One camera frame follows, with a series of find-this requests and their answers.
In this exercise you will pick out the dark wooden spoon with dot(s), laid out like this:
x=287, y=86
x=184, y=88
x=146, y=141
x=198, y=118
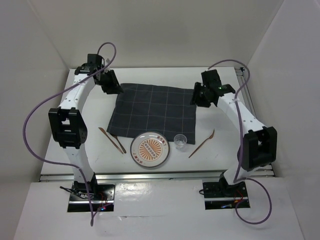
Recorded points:
x=122, y=147

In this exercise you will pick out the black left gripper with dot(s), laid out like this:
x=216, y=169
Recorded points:
x=114, y=86

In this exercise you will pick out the dark grey checked cloth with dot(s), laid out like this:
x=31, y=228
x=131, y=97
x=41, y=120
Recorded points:
x=153, y=108

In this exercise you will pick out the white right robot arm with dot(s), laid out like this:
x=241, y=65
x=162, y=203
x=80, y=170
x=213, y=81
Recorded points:
x=258, y=143

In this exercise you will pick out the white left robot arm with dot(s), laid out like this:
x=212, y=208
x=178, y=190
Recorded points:
x=67, y=124

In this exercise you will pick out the copper knife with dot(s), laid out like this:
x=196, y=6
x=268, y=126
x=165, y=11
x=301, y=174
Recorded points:
x=113, y=143

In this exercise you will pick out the aluminium front rail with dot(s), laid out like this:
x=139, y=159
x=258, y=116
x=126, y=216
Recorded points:
x=153, y=176

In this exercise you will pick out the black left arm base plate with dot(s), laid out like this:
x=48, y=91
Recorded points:
x=102, y=201

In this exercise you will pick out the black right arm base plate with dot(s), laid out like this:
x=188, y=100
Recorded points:
x=218, y=198

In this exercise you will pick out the clear drinking glass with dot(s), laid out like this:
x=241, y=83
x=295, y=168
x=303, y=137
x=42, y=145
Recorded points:
x=180, y=142

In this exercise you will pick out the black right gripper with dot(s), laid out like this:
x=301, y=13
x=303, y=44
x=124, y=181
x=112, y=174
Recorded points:
x=198, y=87

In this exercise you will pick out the white plate with orange pattern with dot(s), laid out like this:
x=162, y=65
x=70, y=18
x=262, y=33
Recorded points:
x=150, y=149

